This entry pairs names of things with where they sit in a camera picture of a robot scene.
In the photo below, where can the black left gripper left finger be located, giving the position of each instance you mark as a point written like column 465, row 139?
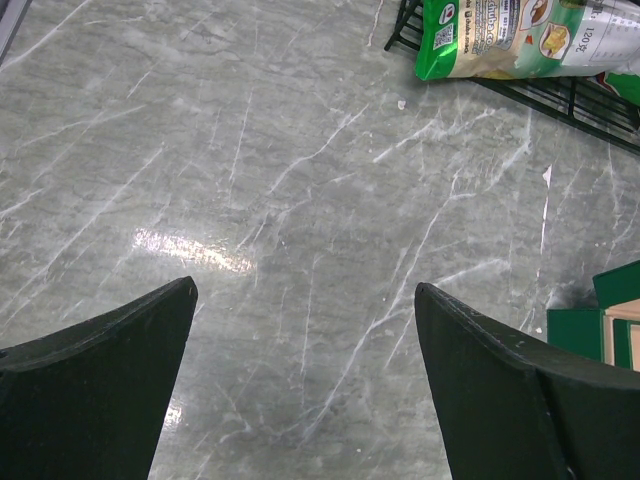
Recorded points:
column 89, row 401

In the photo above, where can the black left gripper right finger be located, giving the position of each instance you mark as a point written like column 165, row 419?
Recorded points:
column 510, row 406

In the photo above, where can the green jewelry box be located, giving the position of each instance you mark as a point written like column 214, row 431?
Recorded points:
column 608, row 333

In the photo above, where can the small green snack packet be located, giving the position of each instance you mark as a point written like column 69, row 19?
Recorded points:
column 626, row 86

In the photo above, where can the green snack bag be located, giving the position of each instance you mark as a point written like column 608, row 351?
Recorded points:
column 512, row 39

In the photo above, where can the black wire rack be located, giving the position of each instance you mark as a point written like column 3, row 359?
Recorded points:
column 577, row 102

